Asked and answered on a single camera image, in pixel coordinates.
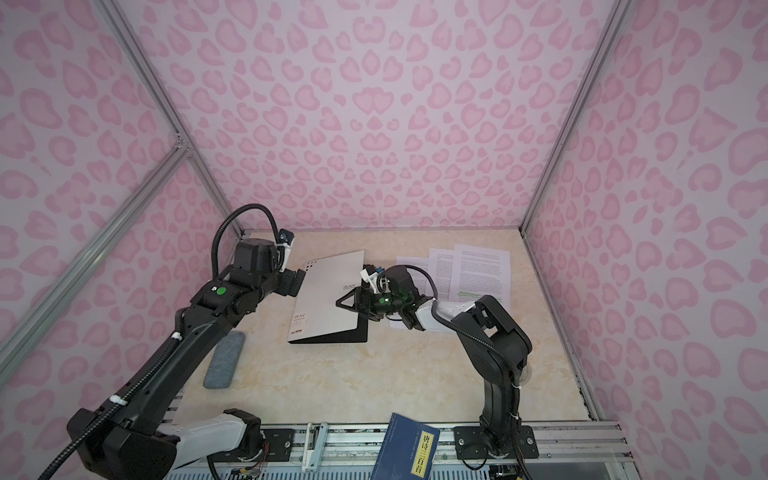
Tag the blue book yellow label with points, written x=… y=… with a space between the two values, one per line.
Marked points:
x=407 y=450

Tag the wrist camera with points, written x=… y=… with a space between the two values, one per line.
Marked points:
x=284 y=244
x=374 y=279

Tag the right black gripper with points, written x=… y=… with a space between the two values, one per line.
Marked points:
x=362 y=294

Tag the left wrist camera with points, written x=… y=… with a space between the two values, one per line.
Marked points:
x=284 y=244

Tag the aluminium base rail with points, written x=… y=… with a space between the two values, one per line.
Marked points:
x=550 y=450

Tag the aluminium corner post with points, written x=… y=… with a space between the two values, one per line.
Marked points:
x=620 y=13
x=129 y=42

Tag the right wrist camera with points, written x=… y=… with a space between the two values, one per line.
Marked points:
x=374 y=279

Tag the grey whiteboard eraser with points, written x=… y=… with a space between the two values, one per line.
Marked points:
x=224 y=361

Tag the white black file folder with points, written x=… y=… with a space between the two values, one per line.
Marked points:
x=316 y=319

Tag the aluminium diagonal frame bar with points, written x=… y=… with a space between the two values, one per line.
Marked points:
x=38 y=319

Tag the left aluminium corner post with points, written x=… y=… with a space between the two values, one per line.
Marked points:
x=129 y=42

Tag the right aluminium corner post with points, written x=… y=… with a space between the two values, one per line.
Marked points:
x=620 y=13

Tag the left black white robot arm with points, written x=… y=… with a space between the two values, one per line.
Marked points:
x=123 y=438

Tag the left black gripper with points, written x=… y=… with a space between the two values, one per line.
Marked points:
x=292 y=281

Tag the clear tape roll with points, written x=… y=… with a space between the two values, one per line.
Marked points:
x=526 y=374

